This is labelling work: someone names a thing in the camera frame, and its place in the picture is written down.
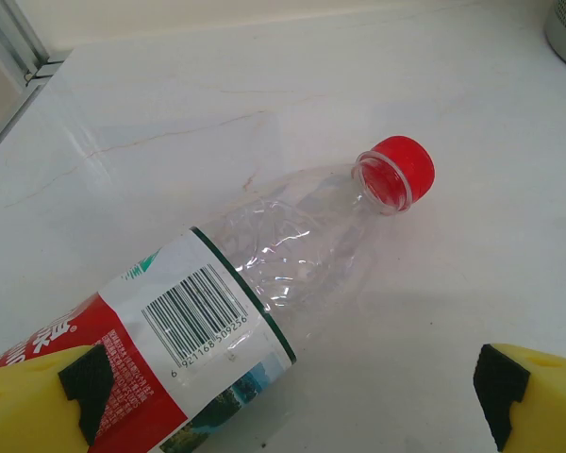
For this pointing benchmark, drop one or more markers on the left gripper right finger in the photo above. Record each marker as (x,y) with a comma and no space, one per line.
(547,406)

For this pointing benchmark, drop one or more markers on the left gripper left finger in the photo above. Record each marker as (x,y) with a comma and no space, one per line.
(23,406)

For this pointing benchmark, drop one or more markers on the red cap clear plastic bottle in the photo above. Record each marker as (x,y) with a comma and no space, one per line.
(217,307)

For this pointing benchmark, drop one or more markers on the aluminium left table rail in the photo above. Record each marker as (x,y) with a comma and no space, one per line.
(4,127)

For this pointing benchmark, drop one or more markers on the aluminium left frame post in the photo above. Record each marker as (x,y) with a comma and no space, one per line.
(19,28)

